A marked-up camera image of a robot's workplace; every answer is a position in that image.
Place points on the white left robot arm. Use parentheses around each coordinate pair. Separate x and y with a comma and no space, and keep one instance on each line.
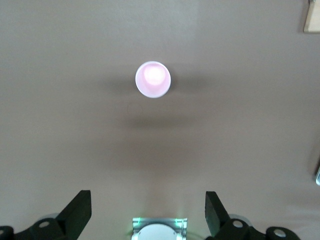
(157,232)

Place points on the bamboo cutting board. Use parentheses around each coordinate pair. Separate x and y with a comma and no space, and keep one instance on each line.
(312,17)

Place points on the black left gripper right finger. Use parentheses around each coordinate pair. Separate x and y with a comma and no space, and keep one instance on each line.
(217,220)

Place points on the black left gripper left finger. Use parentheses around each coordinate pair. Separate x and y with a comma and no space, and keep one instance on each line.
(72,220)

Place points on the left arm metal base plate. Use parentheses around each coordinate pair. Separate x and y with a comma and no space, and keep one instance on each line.
(136,221)

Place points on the pink plastic cup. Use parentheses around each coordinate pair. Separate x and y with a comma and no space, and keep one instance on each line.
(153,80)

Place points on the silver digital kitchen scale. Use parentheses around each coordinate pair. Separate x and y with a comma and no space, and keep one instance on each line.
(318,175)

